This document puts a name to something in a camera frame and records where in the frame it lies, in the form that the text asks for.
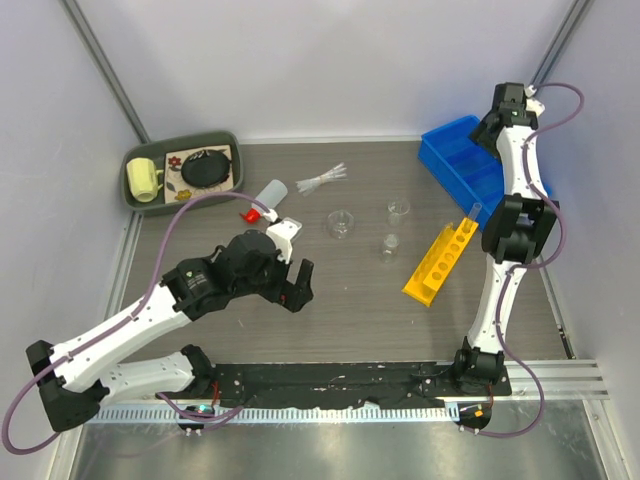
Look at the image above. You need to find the pale yellow mug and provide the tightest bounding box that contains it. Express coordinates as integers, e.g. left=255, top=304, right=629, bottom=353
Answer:
left=126, top=157, right=164, bottom=203

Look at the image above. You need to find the floral patterned coaster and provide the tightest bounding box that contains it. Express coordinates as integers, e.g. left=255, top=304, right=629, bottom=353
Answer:
left=163, top=144, right=234, bottom=204

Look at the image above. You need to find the black round plate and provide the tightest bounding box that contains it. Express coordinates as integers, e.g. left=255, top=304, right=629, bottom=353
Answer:
left=181, top=149, right=231, bottom=188

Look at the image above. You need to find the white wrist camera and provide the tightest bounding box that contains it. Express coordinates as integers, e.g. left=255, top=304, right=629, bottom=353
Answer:
left=524, top=85, right=545, bottom=116
left=264, top=210, right=303, bottom=264

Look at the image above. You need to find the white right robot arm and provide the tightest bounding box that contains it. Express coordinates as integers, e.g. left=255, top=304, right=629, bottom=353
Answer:
left=451, top=82, right=558, bottom=395

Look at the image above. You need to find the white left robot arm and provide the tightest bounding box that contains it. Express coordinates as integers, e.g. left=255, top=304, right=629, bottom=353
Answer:
left=26, top=219, right=314, bottom=433

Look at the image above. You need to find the yellow test tube rack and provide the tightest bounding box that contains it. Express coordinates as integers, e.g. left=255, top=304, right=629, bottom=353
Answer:
left=402, top=217, right=478, bottom=307

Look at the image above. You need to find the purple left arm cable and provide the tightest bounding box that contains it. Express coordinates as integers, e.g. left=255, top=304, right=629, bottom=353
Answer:
left=1, top=192, right=279, bottom=456

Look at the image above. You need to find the small clear glass bottle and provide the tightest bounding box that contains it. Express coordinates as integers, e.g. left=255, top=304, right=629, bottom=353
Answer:
left=380, top=233, right=400, bottom=263

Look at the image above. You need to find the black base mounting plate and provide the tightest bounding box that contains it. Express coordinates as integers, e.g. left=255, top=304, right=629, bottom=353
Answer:
left=155, top=360, right=515, bottom=409

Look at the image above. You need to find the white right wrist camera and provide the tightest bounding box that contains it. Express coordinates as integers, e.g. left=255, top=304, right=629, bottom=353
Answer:
left=524, top=85, right=545, bottom=116

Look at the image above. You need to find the blue divided plastic bin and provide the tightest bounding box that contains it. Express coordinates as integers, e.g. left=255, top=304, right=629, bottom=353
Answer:
left=418, top=115, right=545, bottom=230

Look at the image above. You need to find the bundle of plastic pipettes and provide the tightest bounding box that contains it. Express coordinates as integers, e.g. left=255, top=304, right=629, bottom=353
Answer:
left=296, top=162, right=347, bottom=196

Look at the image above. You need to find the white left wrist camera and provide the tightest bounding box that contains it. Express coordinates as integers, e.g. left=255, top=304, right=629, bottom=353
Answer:
left=264, top=210, right=303, bottom=264

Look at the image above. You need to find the clear glass beaker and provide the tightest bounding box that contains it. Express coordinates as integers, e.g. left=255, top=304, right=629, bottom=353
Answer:
left=387, top=197, right=411, bottom=227

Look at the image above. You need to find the white wash bottle red cap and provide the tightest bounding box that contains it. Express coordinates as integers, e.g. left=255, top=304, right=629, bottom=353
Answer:
left=240, top=179, right=288, bottom=224

